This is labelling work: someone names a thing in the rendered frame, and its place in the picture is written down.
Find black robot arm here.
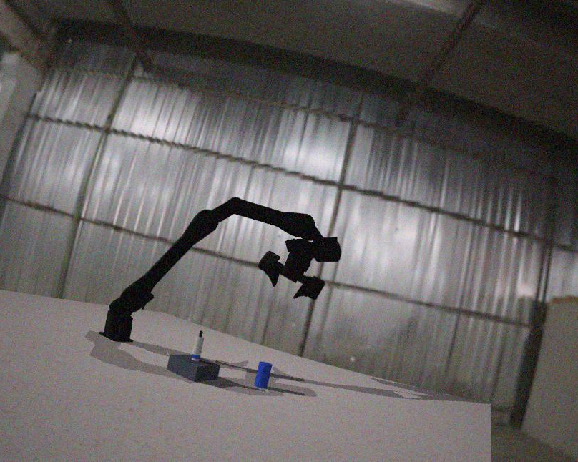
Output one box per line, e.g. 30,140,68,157
99,197,341,343

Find grey marker with blue band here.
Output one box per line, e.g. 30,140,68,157
192,330,204,362

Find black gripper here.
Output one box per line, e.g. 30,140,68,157
258,251,325,300

